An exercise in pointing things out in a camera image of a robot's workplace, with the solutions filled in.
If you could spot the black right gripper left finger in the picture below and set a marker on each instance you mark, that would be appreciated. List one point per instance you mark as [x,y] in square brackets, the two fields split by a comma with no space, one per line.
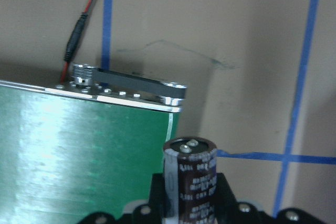
[149,211]

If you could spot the green conveyor belt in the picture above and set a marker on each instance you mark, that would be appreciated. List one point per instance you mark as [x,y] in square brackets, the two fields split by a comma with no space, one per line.
[69,150]

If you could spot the black capacitor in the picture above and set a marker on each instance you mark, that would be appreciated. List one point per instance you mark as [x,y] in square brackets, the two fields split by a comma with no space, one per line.
[190,180]

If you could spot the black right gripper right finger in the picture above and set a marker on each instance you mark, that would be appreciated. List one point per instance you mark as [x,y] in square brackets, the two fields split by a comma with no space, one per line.
[229,210]

